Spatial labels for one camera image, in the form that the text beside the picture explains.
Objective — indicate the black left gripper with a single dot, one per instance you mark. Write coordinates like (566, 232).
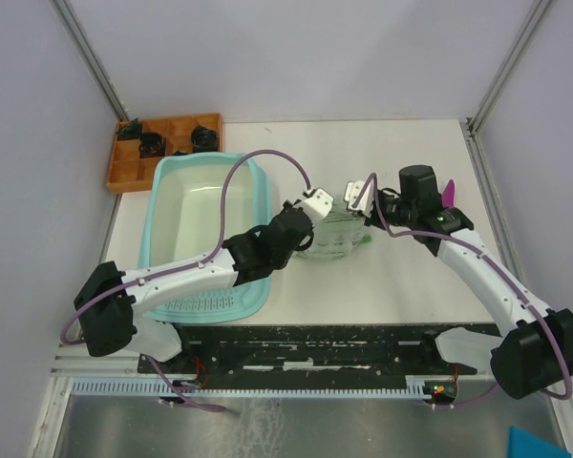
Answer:
(286, 205)

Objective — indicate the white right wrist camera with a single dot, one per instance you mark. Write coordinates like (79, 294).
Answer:
(358, 197)

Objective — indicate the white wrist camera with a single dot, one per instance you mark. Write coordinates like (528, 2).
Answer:
(316, 204)
(358, 197)

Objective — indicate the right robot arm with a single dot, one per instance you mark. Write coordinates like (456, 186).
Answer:
(534, 348)

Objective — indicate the black ring part in tray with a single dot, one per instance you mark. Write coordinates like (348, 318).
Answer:
(151, 144)

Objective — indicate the blue foam pad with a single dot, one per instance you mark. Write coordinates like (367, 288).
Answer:
(522, 444)

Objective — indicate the black round part in tray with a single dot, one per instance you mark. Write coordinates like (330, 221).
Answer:
(204, 140)

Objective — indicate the green cat litter bag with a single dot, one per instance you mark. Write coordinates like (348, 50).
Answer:
(337, 235)

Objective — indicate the teal plastic litter box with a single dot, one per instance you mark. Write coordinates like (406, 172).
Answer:
(183, 220)

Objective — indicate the small circuit board with LEDs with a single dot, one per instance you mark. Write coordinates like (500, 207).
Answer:
(444, 392)

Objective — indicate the magenta plastic litter scoop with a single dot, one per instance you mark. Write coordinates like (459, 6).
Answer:
(449, 194)

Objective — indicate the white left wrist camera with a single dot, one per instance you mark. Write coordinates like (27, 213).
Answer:
(316, 204)

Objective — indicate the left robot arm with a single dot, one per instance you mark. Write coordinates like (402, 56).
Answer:
(112, 305)

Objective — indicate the orange wooden compartment tray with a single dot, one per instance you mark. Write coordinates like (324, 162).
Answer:
(128, 172)

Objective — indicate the black mounting base plate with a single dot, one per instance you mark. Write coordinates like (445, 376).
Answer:
(309, 357)

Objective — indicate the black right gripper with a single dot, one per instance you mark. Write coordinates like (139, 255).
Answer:
(373, 219)

